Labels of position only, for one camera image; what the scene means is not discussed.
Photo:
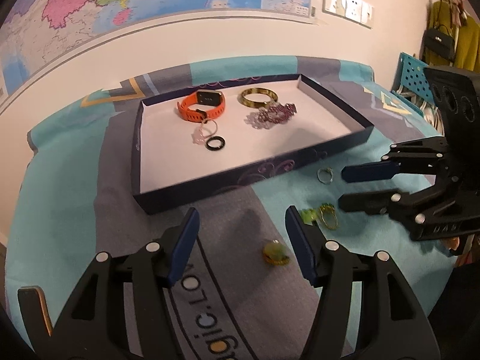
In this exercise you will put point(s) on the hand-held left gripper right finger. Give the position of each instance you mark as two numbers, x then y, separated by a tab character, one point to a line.
300	247

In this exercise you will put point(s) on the yellow hanging garment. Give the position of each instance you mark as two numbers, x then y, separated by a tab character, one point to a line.
467	41

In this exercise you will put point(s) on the tortoiseshell green bangle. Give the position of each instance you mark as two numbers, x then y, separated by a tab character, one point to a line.
249	101

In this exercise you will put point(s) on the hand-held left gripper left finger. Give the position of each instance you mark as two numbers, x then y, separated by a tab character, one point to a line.
183	247

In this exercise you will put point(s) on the orange smart watch band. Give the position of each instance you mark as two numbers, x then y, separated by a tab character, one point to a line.
187	112

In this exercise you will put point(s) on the navy shallow cardboard box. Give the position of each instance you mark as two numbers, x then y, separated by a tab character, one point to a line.
210	165

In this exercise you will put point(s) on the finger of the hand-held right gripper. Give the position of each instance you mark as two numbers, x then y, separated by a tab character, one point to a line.
367	172
375	202

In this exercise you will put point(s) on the black handbag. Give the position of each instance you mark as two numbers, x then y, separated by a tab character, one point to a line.
438	45

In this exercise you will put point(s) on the person's right hand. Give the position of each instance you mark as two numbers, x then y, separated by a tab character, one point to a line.
455	245

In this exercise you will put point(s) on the teal perforated storage rack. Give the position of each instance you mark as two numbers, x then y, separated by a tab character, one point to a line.
410	78

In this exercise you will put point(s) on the teal grey printed blanket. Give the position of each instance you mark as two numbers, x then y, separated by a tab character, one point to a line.
93	232

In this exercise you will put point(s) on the black smartphone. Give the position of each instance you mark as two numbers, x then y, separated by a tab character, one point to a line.
32	307

